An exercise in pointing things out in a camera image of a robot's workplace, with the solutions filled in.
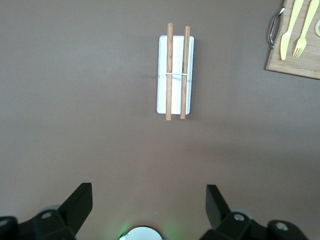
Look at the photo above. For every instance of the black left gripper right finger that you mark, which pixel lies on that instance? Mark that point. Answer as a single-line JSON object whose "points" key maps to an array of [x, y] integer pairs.
{"points": [[221, 217]]}

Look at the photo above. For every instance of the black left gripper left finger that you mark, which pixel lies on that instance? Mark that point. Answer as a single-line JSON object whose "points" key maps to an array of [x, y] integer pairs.
{"points": [[72, 215]]}

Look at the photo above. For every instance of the dark brown wooden stick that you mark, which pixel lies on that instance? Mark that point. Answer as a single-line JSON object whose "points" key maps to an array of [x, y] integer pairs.
{"points": [[183, 95]]}

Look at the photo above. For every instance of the white rectangular tray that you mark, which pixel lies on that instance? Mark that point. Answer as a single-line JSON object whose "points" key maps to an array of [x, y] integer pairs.
{"points": [[176, 95]]}

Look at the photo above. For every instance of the light brown wooden stick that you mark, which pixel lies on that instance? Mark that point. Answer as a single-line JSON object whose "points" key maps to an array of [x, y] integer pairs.
{"points": [[169, 95]]}

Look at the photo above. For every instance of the white band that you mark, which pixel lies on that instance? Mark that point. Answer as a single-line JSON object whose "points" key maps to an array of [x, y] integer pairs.
{"points": [[177, 73]]}

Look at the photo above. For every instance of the wooden cutting board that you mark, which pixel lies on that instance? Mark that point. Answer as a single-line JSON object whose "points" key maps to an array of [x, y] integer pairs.
{"points": [[295, 66]]}

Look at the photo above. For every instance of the yellow plastic knife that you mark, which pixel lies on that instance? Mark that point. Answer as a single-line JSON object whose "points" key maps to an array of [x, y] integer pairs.
{"points": [[283, 47]]}

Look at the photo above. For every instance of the yellow plastic fork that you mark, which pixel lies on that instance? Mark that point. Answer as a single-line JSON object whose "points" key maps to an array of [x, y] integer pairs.
{"points": [[301, 41]]}

